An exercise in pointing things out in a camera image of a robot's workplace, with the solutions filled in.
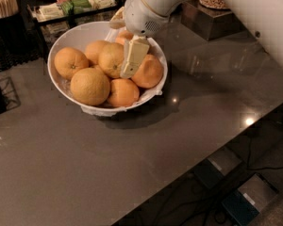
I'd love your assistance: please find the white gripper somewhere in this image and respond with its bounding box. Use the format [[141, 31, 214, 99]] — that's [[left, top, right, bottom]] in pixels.
[[109, 0, 169, 78]]

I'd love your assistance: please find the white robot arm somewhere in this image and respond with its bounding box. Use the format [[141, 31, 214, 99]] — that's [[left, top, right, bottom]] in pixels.
[[109, 0, 283, 78]]

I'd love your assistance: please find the white bowl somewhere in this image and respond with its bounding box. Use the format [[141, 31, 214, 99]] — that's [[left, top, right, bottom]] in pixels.
[[46, 21, 169, 114]]

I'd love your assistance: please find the front left large orange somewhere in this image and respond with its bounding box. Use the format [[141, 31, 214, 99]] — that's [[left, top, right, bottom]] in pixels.
[[70, 68, 110, 105]]

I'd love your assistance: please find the black tray of sachets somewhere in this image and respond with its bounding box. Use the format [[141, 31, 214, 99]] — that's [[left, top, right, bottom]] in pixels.
[[26, 0, 125, 37]]

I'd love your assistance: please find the dark metal box stand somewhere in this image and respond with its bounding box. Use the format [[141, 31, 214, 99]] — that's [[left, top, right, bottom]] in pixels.
[[181, 0, 245, 40]]

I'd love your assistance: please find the black stir stick holder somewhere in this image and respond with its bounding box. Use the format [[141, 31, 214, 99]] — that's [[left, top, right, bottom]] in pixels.
[[0, 13, 29, 54]]

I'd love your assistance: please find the upper blue grey box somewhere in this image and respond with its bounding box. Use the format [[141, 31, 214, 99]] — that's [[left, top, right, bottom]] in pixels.
[[193, 148, 241, 189]]

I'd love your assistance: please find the blue grey box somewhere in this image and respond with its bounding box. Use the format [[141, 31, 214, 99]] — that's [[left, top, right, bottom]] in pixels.
[[222, 173, 278, 226], [193, 148, 241, 189]]

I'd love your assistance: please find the lower blue grey box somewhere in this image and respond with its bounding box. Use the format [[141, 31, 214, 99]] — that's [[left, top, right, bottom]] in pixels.
[[222, 173, 278, 226]]

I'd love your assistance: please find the black wire rack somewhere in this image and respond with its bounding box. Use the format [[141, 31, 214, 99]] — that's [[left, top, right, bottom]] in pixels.
[[0, 77, 21, 114]]

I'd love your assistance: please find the black floor cable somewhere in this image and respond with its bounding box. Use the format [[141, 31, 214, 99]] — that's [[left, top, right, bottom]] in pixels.
[[147, 132, 283, 226]]

